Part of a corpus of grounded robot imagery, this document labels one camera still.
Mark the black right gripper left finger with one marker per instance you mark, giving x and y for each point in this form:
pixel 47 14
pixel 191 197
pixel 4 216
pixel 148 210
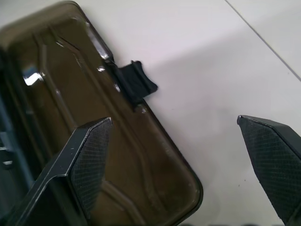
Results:
pixel 77 164

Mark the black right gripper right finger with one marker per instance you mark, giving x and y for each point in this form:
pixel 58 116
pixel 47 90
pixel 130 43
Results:
pixel 270 160

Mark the dark translucent plastic case lid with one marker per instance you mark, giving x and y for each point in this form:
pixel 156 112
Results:
pixel 131 146

